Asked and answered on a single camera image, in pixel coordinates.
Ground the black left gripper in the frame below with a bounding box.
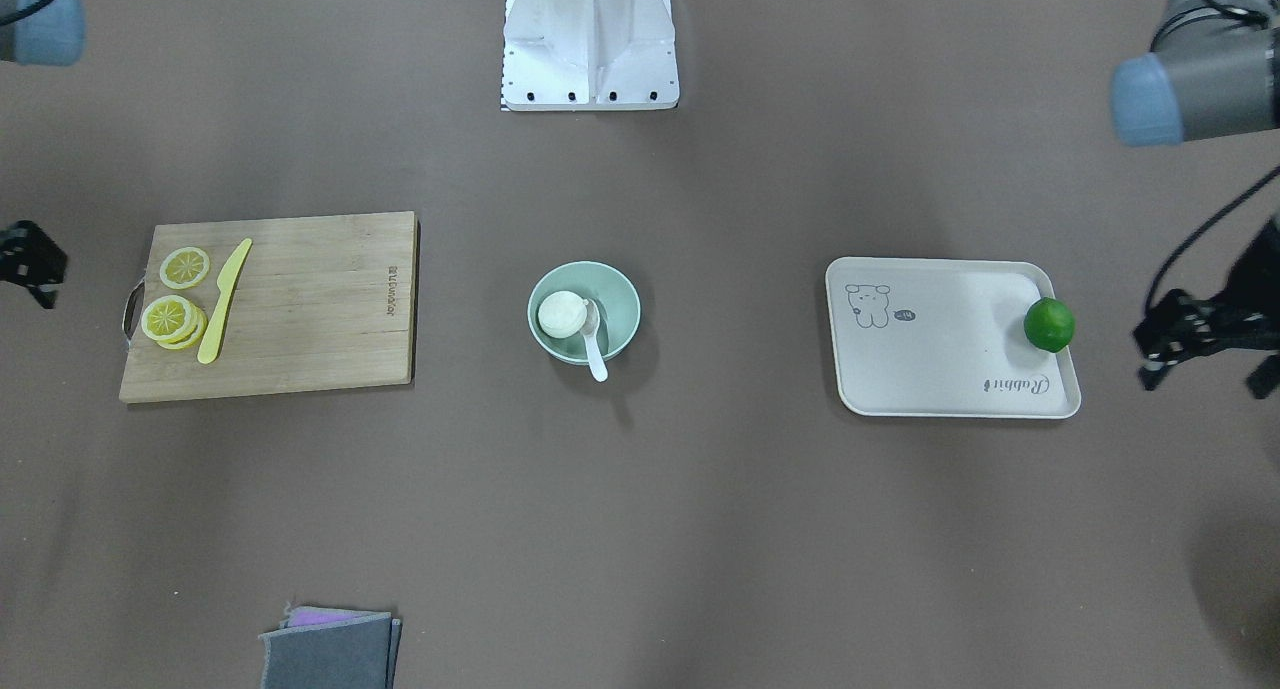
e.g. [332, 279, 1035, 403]
[1215, 218, 1280, 400]

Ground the white ceramic spoon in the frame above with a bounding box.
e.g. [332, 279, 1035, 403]
[579, 300, 609, 383]

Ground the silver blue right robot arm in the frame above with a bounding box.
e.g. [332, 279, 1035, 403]
[1, 0, 86, 67]

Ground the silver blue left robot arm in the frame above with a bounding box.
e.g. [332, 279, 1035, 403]
[1110, 0, 1279, 400]

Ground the mint green bowl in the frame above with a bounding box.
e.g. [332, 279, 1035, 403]
[526, 261, 641, 366]

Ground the green lime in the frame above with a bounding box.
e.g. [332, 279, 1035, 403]
[1023, 296, 1076, 355]

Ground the cream rabbit tray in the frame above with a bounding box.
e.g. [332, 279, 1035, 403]
[824, 257, 1082, 420]

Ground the wooden cutting board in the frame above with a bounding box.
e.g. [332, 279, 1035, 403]
[119, 211, 419, 405]

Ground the grey folded cloth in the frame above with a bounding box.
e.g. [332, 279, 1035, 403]
[259, 604, 403, 688]

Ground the yellow plastic knife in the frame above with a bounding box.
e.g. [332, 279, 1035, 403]
[197, 237, 253, 365]

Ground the lemon slice single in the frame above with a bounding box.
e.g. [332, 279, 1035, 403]
[157, 246, 212, 291]

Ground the lemon slice stack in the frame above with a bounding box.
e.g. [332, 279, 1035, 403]
[141, 295, 209, 351]

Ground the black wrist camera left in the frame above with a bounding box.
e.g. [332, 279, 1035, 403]
[1133, 289, 1222, 391]

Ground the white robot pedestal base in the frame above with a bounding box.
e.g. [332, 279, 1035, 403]
[500, 0, 681, 111]

